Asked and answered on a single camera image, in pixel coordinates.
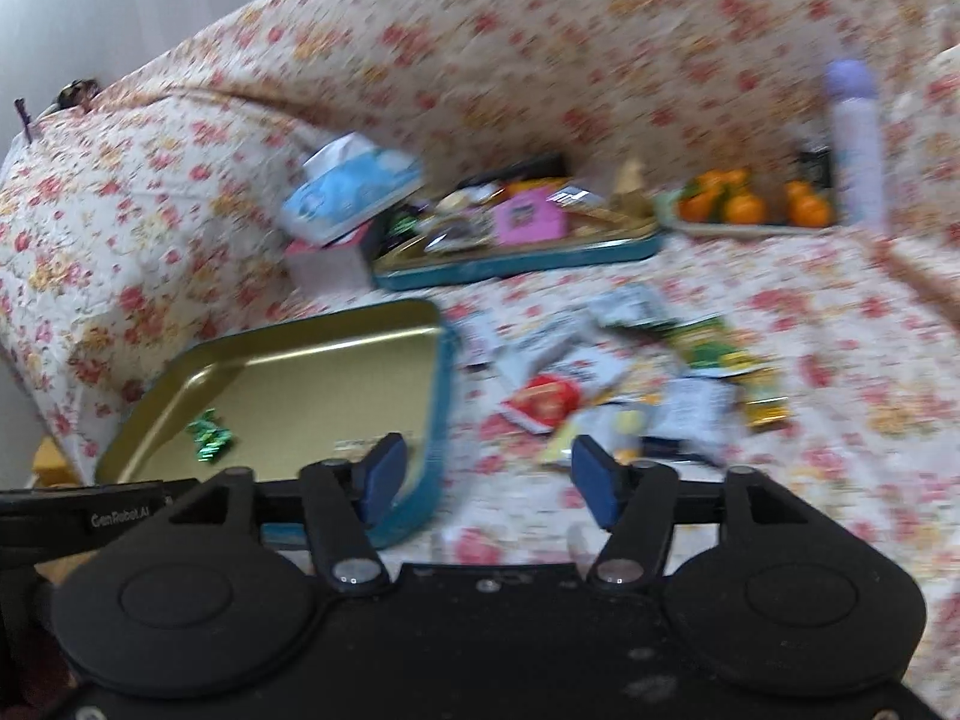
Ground green white snack packet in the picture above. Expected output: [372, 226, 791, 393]
[592, 286, 672, 331]

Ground pink cardboard box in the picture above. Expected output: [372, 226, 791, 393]
[285, 229, 376, 293]

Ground pile of tangerines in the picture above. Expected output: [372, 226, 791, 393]
[679, 169, 835, 228]

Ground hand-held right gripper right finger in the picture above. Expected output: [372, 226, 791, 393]
[572, 433, 818, 592]

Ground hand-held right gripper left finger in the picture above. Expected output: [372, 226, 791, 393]
[161, 433, 410, 595]

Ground yellow wooden object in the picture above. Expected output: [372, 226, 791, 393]
[30, 435, 83, 488]

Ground blue white tissue pack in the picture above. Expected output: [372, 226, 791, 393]
[281, 133, 425, 245]

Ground white blue snack packet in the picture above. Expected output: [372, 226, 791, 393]
[660, 379, 740, 440]

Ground red white snack packet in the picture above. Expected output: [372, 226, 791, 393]
[499, 373, 587, 434]

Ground small dark object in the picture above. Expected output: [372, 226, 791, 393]
[52, 79, 102, 113]

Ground white red-lettered snack packet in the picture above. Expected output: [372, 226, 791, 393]
[570, 356, 631, 391]

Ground floral quilted sofa cover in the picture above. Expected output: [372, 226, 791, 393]
[0, 0, 960, 691]

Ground white grey crisp packet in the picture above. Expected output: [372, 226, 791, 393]
[487, 311, 601, 383]

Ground white oblong plate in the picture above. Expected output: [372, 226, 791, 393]
[656, 191, 841, 235]

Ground dark drink can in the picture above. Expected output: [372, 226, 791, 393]
[795, 146, 835, 192]

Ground gold foil candy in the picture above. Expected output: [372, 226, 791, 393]
[739, 390, 792, 428]

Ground pink snack packet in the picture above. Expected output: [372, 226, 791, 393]
[493, 191, 567, 247]

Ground blue tin of assorted snacks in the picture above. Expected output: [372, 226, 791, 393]
[373, 187, 665, 292]

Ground brown paper packet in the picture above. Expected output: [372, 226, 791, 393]
[615, 157, 653, 211]

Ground green yellow snack packet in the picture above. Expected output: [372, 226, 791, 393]
[671, 319, 758, 376]

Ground purple thermos bottle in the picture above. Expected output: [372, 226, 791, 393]
[825, 60, 890, 230]

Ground gold tin tray blue rim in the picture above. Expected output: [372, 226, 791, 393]
[94, 298, 457, 550]

